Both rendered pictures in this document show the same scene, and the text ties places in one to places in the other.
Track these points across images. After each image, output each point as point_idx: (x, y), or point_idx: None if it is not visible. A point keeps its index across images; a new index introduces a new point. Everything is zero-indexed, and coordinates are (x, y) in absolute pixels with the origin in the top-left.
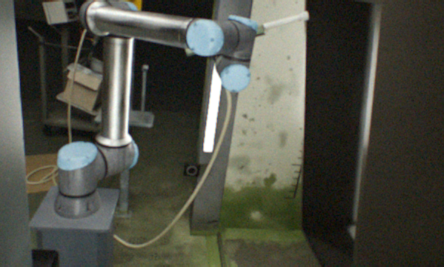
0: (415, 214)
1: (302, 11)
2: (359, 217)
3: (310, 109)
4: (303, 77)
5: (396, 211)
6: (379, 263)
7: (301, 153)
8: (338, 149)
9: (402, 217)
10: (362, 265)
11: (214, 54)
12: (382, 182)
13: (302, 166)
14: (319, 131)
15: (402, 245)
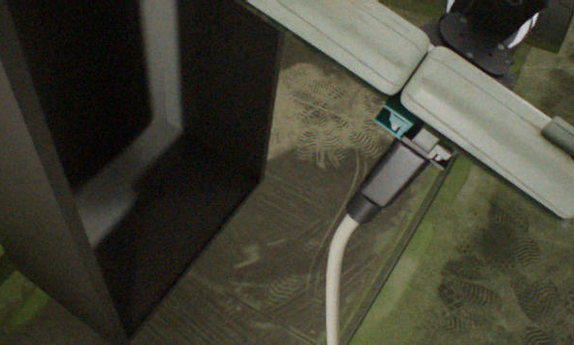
0: (210, 15)
1: None
2: (280, 50)
3: (38, 188)
4: (34, 124)
5: (236, 20)
6: (243, 94)
7: (88, 272)
8: (11, 215)
9: (226, 25)
10: (265, 105)
11: (505, 54)
12: None
13: (101, 277)
14: (34, 213)
15: (219, 61)
